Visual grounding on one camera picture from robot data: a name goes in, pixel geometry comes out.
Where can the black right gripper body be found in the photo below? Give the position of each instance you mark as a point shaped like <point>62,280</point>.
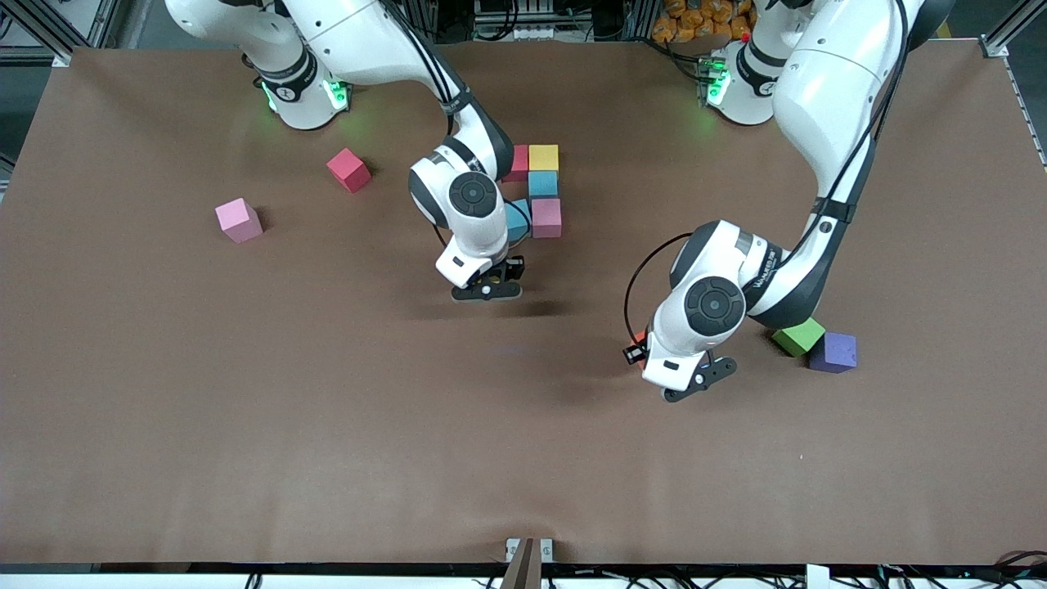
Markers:
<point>514,266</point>

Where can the orange foam cube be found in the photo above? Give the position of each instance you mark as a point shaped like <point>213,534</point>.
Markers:
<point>640,337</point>

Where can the cyan foam cube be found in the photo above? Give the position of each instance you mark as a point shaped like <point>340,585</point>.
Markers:
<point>543,184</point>
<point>519,219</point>

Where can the pink foam cube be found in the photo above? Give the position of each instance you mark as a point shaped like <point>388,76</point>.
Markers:
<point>239,220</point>
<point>546,218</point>

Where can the red foam cube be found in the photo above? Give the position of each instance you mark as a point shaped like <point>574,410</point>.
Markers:
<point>349,170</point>
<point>519,164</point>

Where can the yellow foam cube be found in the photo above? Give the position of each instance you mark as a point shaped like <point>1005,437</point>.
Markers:
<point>544,157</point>

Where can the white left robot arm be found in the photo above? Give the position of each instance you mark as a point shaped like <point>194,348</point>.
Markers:
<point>679,327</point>

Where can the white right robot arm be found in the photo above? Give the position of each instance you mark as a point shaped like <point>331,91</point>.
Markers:
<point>474,237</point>

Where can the green foam cube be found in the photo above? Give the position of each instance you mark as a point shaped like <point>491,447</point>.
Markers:
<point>800,337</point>

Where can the purple foam cube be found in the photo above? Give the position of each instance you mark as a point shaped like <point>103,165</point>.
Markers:
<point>833,352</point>

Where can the white power strip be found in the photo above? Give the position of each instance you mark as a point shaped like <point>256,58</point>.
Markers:
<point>536,33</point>

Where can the orange snack bag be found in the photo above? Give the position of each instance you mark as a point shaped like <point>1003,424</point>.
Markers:
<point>695,20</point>

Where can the white metal bracket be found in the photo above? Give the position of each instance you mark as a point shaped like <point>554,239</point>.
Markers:
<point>547,550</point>

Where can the tan camera post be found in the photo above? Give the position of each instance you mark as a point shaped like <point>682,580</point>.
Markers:
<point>523,573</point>

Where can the aluminium frame profile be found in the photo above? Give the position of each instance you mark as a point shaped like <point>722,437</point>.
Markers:
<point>57,51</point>
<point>1002,41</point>

